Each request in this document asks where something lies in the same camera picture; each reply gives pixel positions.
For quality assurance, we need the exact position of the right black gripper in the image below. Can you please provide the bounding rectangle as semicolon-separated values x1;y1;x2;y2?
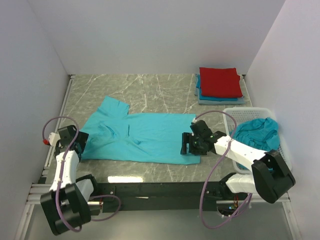
180;132;208;156

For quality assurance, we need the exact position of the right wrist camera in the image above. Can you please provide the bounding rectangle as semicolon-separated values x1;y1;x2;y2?
191;118;198;124

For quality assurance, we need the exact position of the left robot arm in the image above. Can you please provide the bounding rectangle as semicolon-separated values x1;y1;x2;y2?
40;125;100;236

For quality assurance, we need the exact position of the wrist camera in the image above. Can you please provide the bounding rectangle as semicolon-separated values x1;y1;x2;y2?
42;132;61;147
191;118;198;124

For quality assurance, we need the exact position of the grey-blue folded t-shirt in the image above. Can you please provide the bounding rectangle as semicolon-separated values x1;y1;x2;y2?
194;73;245;106

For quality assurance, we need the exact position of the aluminium rail frame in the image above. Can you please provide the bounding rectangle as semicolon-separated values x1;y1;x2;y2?
26;74;292;206

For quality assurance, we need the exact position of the red folded t-shirt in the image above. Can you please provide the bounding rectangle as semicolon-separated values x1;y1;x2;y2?
199;67;243;99

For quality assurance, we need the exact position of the white plastic basket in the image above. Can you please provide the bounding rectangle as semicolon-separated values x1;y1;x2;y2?
223;107;292;170

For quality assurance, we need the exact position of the teal t-shirt in basket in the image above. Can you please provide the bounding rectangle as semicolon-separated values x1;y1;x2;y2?
233;117;280;152

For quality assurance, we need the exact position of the light blue t-shirt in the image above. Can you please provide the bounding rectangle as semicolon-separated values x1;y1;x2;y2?
81;96;201;165

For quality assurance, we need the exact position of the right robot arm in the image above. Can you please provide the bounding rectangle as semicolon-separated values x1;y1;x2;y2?
180;120;296;204

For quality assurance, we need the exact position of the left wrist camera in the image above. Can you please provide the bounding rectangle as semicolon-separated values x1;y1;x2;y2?
42;132;61;147

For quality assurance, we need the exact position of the black base beam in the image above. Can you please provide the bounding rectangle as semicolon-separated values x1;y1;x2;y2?
87;181;251;216

